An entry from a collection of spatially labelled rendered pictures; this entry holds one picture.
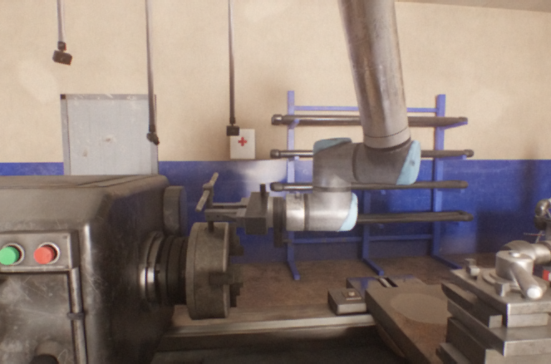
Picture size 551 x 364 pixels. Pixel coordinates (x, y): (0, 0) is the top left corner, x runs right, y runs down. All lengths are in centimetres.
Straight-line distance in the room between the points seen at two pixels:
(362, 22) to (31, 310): 73
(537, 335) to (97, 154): 405
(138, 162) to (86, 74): 122
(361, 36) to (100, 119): 382
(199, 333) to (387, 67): 91
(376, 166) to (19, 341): 72
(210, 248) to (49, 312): 32
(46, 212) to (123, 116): 345
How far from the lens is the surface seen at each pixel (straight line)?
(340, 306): 114
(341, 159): 66
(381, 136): 59
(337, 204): 68
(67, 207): 64
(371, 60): 54
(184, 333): 108
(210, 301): 75
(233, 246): 86
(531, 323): 79
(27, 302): 68
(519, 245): 115
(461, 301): 79
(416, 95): 449
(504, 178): 526
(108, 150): 410
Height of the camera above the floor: 139
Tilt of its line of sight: 5 degrees down
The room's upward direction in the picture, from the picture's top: straight up
